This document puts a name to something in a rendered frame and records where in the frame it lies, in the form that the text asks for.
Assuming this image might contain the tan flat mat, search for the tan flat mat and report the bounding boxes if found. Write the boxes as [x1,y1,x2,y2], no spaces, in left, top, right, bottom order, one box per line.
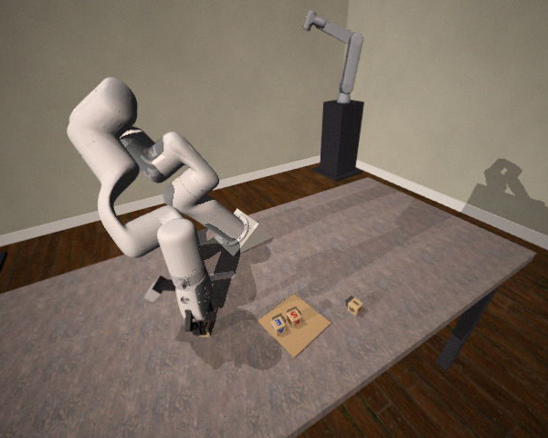
[258,294,331,358]

